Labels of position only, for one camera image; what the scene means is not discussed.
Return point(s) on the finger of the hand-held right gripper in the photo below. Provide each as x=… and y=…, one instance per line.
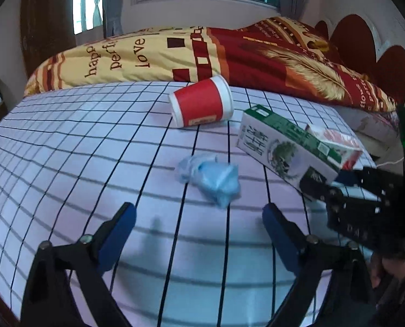
x=313, y=184
x=369, y=179

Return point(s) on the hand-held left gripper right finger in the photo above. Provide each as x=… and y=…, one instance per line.
x=280, y=236

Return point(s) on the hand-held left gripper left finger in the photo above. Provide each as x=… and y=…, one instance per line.
x=121, y=231

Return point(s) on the green milk carton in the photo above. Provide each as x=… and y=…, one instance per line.
x=277, y=143

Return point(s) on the blue plastic wrapper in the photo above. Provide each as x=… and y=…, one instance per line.
x=216, y=180

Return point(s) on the person's right hand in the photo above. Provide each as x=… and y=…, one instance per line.
x=389, y=272

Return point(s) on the red milk carton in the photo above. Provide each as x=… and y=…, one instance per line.
x=338, y=143

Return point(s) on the red and white headboard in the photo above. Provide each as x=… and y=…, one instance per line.
x=355, y=41

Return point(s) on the red paper cup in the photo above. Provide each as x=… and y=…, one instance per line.
x=199, y=104

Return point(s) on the red and yellow printed blanket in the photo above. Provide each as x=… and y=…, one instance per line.
x=138, y=54

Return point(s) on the dark wooden door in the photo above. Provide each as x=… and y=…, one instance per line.
x=46, y=24

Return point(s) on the narrow bright window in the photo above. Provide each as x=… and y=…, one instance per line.
x=85, y=6

